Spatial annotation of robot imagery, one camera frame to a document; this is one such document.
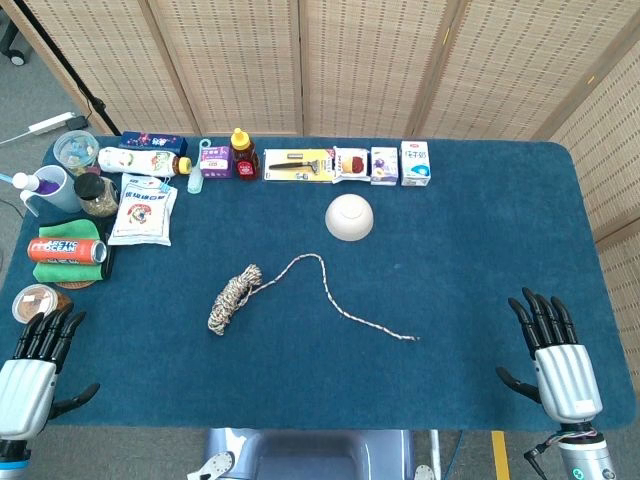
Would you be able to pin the clear lidded jar brown contents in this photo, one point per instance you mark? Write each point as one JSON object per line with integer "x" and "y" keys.
{"x": 32, "y": 302}

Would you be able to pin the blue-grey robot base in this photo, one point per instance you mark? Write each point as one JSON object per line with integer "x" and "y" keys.
{"x": 310, "y": 455}

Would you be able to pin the small purple white carton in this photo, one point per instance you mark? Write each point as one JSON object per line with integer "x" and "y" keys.
{"x": 384, "y": 166}

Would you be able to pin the black power adapter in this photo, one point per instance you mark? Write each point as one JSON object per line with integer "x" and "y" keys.
{"x": 77, "y": 122}

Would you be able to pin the orange Arctic Ocean can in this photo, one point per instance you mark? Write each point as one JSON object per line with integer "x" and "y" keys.
{"x": 62, "y": 250}

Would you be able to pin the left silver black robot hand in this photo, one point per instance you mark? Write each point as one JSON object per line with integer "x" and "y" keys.
{"x": 25, "y": 390}

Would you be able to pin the blue carpet table mat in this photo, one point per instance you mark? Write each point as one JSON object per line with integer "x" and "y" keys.
{"x": 450, "y": 300}

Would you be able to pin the white printed plastic bag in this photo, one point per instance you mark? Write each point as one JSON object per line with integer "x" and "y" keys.
{"x": 142, "y": 212}

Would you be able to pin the white snack packet red print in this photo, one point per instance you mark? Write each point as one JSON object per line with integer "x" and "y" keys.
{"x": 351, "y": 164}

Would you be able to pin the clear plastic cup with bits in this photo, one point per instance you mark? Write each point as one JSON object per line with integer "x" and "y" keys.
{"x": 75, "y": 150}

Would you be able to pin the small white bottle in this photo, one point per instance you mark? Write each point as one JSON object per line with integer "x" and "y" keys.
{"x": 25, "y": 181}

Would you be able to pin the bamboo folding screen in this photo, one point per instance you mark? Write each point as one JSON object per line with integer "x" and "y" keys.
{"x": 360, "y": 65}

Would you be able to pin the black tripod stand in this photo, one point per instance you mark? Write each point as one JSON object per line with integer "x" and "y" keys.
{"x": 75, "y": 80}

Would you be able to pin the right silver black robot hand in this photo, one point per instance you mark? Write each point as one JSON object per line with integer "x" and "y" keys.
{"x": 567, "y": 380}

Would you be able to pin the black chair caster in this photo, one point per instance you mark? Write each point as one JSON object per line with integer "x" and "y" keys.
{"x": 12, "y": 50}

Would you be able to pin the small purple box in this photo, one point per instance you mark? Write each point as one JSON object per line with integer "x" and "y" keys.
{"x": 216, "y": 162}

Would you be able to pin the grey mug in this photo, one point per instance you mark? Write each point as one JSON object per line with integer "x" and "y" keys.
{"x": 65, "y": 197}

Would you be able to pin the green folded cloth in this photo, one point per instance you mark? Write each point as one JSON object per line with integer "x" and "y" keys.
{"x": 65, "y": 229}

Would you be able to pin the black tray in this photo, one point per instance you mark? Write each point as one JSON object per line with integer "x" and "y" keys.
{"x": 108, "y": 267}

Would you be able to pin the glass jar black lid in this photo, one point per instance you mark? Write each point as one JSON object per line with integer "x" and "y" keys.
{"x": 96, "y": 196}

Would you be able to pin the dark blue toothpaste box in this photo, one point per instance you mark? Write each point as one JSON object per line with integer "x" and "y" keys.
{"x": 152, "y": 142}

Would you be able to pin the razor on yellow blister card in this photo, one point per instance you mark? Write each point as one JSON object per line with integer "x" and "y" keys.
{"x": 297, "y": 166}

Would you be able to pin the white power strip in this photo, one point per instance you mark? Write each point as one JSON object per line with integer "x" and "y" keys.
{"x": 50, "y": 123}

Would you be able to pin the bear-shaped honey bottle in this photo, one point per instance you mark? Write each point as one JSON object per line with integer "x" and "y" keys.
{"x": 244, "y": 157}

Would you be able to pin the small white bowl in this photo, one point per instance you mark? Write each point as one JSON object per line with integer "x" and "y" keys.
{"x": 350, "y": 217}

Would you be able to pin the brown woven coaster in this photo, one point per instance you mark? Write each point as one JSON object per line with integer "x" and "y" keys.
{"x": 75, "y": 285}

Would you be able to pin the white drink bottle yellow cap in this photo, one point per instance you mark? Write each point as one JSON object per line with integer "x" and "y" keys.
{"x": 135, "y": 161}

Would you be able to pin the white blue milk carton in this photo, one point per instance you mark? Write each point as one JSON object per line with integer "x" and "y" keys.
{"x": 415, "y": 164}

